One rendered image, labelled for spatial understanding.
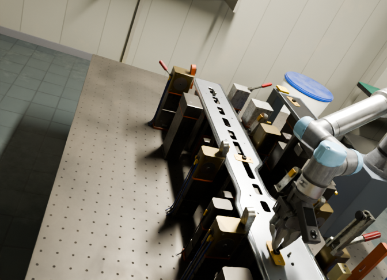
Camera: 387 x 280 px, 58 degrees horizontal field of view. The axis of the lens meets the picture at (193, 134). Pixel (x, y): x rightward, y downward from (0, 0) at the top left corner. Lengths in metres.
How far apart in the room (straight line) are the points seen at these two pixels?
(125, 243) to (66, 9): 3.08
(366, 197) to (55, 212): 1.33
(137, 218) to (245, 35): 3.11
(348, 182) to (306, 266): 0.72
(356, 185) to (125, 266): 1.08
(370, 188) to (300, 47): 2.93
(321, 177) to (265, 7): 3.31
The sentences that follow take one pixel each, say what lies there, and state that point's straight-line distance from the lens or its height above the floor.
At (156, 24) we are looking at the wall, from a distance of 4.01.
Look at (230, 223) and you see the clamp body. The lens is 1.07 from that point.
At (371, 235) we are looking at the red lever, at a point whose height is 1.14.
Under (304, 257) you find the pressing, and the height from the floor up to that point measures 1.00.
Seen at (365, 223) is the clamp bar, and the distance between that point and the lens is 1.17.
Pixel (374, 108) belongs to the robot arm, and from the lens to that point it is 1.28.
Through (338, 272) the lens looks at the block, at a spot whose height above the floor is 1.05.
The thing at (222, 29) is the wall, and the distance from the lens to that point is 4.11.
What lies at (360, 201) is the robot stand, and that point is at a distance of 1.81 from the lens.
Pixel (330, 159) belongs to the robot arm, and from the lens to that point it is 0.97.
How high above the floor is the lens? 1.72
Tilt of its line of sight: 30 degrees down
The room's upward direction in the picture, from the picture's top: 25 degrees clockwise
